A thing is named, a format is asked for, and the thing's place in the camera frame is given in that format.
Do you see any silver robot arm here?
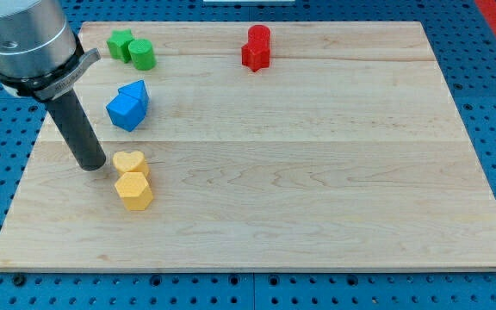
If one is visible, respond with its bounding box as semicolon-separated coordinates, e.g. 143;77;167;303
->
0;0;101;102

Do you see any yellow heart block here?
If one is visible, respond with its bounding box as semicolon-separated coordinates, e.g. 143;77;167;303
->
112;151;150;177

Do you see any yellow hexagon block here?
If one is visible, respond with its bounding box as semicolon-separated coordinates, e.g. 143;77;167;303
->
115;172;153;211

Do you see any wooden board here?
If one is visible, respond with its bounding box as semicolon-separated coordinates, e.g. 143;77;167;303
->
0;22;496;273

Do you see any red star block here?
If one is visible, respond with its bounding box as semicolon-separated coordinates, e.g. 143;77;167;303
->
241;43;270;71

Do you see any red cylinder block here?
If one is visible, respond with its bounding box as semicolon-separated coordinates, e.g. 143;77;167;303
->
247;24;271;48

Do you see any blue triangle block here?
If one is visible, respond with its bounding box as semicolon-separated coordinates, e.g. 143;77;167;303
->
118;80;149;110

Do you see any blue pentagon block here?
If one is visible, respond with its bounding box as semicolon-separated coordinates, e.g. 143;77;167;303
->
106;94;146;132

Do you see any green cylinder block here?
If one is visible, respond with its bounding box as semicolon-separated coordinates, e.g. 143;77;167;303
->
128;39;157;71

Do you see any green star block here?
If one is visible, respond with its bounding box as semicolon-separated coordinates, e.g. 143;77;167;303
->
106;29;134;63

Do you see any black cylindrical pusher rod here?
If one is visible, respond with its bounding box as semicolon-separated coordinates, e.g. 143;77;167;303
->
46;90;106;171

